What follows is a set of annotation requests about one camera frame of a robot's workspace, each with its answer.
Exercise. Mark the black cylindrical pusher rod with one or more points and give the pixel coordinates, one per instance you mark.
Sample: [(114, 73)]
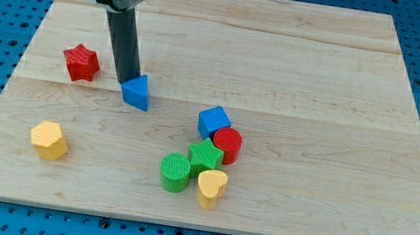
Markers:
[(124, 42)]

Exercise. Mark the yellow hexagon block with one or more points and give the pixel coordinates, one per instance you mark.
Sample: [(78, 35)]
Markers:
[(48, 140)]

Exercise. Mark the red star block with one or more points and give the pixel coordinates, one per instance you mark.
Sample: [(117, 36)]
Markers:
[(82, 63)]

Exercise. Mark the blue triangle block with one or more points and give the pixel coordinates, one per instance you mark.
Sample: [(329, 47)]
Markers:
[(135, 92)]

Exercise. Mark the blue cube block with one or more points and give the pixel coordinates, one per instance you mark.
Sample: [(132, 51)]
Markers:
[(212, 119)]

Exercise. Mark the green cylinder block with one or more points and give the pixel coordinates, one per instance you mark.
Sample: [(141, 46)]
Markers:
[(175, 172)]

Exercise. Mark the green star block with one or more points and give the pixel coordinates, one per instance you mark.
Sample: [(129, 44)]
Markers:
[(204, 156)]

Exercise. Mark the red cylinder block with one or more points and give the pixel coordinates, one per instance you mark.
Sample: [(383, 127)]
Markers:
[(230, 141)]

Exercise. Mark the wooden board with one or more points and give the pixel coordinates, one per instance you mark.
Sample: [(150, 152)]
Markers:
[(321, 96)]

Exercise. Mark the yellow heart block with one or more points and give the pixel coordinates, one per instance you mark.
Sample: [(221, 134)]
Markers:
[(211, 187)]

